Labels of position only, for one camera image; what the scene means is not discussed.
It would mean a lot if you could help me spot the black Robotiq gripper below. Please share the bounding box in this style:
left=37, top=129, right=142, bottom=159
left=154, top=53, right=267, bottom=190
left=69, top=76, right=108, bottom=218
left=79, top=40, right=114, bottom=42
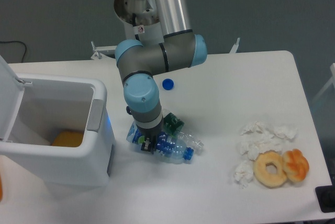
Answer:
left=136, top=123, right=162, bottom=154

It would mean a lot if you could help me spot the blue label plastic bottle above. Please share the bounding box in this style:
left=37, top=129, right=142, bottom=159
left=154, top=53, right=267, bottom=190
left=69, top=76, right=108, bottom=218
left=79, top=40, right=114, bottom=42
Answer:
left=126, top=122, right=194, bottom=164

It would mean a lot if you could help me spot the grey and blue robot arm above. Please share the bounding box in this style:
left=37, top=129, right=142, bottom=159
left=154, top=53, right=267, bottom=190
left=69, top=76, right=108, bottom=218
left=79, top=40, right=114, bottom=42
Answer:
left=114, top=0, right=207, bottom=152

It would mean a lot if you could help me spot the green label crushed plastic bottle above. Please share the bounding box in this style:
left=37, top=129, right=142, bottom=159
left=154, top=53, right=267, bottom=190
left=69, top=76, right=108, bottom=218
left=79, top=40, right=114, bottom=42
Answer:
left=162, top=109, right=204, bottom=154

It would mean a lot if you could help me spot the blue bottle cap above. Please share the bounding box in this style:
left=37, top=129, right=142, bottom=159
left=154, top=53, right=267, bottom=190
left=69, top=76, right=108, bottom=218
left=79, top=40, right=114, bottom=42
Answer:
left=162, top=79, right=174, bottom=91

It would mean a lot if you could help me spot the orange object inside bin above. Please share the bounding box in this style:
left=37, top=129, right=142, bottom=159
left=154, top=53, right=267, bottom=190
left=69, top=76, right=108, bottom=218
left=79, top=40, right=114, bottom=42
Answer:
left=51, top=130, right=84, bottom=148

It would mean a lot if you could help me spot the white open trash bin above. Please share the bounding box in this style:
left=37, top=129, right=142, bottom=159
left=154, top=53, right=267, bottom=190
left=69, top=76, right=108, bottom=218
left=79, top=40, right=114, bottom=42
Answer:
left=1, top=60, right=115, bottom=186

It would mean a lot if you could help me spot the small crumpled white tissue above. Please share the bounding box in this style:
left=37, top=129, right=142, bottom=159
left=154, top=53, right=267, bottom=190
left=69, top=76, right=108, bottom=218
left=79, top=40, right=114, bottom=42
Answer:
left=233, top=160, right=254, bottom=188

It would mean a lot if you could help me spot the crumpled white tissue pile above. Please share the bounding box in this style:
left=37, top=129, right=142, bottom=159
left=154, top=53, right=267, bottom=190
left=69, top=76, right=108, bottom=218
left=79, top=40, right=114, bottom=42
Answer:
left=238, top=121, right=298, bottom=161

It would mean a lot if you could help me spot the orange glazed bread roll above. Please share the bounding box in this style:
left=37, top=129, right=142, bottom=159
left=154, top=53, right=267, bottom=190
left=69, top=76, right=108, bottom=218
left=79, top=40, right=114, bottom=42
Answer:
left=282, top=149, right=309, bottom=183

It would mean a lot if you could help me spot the orange object at left edge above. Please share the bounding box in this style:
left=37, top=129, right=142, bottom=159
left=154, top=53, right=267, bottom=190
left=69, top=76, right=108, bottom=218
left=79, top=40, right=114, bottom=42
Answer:
left=0, top=176, right=3, bottom=202

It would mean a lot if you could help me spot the black device at table corner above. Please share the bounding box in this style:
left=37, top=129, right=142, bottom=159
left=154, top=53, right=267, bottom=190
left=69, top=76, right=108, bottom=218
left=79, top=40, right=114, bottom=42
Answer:
left=315, top=185, right=334, bottom=213

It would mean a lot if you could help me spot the white table bracket left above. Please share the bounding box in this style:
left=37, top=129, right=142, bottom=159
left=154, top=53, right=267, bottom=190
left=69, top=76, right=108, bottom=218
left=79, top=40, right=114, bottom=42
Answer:
left=91, top=41, right=117, bottom=60

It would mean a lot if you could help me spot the white table bracket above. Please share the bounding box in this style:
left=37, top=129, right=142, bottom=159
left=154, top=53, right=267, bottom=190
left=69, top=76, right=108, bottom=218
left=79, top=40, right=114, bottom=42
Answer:
left=91, top=41, right=117, bottom=60
left=229, top=37, right=240, bottom=54

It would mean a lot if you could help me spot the ring donut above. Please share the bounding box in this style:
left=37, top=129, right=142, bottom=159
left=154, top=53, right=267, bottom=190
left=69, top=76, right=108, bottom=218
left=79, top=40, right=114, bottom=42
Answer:
left=253, top=151, right=287, bottom=188

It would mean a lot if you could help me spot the white table bracket right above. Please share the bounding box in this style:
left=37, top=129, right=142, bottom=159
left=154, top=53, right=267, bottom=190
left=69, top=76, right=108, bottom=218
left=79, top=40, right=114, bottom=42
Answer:
left=229, top=37, right=240, bottom=54

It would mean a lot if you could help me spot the black cable on floor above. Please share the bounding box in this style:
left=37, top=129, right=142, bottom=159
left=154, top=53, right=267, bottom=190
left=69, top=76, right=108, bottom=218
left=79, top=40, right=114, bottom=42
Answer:
left=0, top=41, right=27, bottom=63

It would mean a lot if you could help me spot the white metal frame right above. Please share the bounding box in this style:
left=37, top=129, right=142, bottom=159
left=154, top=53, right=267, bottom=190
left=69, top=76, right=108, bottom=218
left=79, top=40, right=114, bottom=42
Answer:
left=311, top=63, right=334, bottom=113

